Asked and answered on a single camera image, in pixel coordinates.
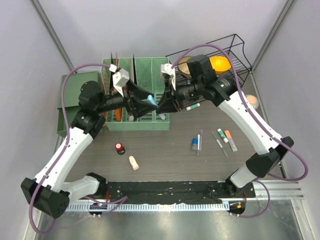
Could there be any drawer box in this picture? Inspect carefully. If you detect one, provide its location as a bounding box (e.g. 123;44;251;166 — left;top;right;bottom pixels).
56;71;102;138

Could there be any white cable tray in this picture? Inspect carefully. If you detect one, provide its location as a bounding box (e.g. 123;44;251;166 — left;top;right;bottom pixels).
66;200;230;213

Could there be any orange highlighter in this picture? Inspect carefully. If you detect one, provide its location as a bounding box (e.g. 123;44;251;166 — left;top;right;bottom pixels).
224;130;238;152

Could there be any small green glue stick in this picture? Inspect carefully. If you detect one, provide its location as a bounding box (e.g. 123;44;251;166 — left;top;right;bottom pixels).
217;128;229;143

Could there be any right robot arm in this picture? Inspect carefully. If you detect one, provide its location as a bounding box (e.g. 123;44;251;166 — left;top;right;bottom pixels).
156;54;294;198

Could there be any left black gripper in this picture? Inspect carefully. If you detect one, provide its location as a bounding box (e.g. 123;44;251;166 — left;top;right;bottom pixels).
96;78;158;119

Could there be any green white glue stick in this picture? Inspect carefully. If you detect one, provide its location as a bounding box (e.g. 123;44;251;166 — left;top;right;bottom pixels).
185;103;201;111

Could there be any white pen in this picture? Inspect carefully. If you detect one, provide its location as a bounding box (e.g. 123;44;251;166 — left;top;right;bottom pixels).
197;134;200;152

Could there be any orange folder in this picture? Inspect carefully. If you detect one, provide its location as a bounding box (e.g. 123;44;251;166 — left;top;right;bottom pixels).
109;52;124;122

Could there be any black wire rack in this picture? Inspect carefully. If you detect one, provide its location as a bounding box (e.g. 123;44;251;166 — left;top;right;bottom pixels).
166;33;252;86

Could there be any green pen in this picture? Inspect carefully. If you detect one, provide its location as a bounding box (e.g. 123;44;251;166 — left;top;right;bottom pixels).
211;131;228;157

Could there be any white folder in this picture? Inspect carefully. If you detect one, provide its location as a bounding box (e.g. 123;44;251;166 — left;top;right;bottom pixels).
127;54;139;98

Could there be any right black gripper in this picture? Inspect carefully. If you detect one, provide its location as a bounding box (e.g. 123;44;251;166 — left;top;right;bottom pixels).
156;78;203;114

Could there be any green file organizer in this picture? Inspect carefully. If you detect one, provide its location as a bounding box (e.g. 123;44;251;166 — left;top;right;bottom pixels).
100;57;171;131

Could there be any striped ceramic mug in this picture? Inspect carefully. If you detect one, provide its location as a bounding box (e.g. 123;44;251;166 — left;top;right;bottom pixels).
245;94;260;110

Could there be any red black stamp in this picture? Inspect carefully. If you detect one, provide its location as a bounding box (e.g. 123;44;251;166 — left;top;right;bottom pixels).
115;142;126;155

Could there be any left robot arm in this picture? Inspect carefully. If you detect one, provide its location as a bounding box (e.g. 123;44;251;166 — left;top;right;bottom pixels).
21;80;157;219

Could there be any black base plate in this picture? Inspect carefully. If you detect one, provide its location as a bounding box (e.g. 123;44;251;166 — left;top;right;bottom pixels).
106;180;256;205

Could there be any blue grey bottle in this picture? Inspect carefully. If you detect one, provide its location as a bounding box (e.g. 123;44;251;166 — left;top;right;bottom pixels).
191;138;198;152

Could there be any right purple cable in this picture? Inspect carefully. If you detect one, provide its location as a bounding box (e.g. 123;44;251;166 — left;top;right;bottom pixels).
172;43;309;219

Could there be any light blue highlighter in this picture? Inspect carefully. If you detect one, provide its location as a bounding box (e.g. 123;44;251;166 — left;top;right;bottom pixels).
147;95;166;121

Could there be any orange bowl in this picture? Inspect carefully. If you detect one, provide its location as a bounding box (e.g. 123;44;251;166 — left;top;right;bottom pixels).
209;56;231;75

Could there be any pink eraser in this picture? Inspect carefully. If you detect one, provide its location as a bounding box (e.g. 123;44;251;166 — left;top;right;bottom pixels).
129;155;139;171

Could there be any brown glass bowl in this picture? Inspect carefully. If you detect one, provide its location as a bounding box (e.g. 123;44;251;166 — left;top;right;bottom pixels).
177;56;192;78

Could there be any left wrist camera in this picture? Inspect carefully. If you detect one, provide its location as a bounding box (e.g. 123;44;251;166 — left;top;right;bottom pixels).
109;64;130;97

